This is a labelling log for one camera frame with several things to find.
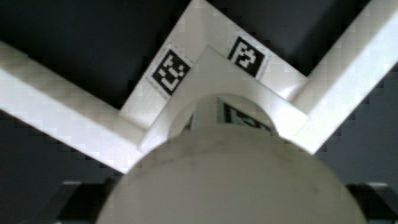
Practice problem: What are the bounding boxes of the white L-shaped corner fence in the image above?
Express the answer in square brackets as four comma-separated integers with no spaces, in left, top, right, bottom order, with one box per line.
[0,0,398,172]

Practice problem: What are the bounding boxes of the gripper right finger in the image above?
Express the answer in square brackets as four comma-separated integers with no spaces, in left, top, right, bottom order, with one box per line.
[347,182,398,224]

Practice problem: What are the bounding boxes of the white lamp base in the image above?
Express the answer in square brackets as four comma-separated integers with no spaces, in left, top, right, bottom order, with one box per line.
[121,0,308,152]

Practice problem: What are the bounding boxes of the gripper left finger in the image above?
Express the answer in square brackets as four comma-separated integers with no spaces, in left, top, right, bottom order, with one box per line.
[53,181,116,224]

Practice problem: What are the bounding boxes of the white lamp bulb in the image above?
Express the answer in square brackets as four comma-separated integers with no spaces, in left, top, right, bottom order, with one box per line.
[96,95,366,224]

